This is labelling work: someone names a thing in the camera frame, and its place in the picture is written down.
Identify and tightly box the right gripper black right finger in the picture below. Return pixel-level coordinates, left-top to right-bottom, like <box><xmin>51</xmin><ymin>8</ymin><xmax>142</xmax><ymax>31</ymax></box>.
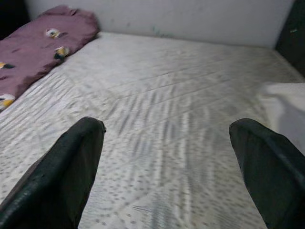
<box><xmin>228</xmin><ymin>118</ymin><xmax>305</xmax><ymax>229</ymax></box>

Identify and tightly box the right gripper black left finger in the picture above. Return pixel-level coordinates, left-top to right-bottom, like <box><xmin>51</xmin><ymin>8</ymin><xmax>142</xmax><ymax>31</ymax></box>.
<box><xmin>0</xmin><ymin>116</ymin><xmax>107</xmax><ymax>229</ymax></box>

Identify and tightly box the white pillow with green tree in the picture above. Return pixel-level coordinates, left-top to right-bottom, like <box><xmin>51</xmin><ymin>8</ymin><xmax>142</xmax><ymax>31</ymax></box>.
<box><xmin>256</xmin><ymin>82</ymin><xmax>305</xmax><ymax>156</ymax></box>

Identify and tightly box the pink cartoon print blanket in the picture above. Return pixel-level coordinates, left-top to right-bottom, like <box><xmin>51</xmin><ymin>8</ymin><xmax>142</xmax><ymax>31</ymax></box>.
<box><xmin>0</xmin><ymin>5</ymin><xmax>101</xmax><ymax>111</ymax></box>

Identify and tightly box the white quilted mattress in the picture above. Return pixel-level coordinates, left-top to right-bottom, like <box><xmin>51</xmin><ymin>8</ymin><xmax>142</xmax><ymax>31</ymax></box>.
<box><xmin>0</xmin><ymin>31</ymin><xmax>305</xmax><ymax>229</ymax></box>

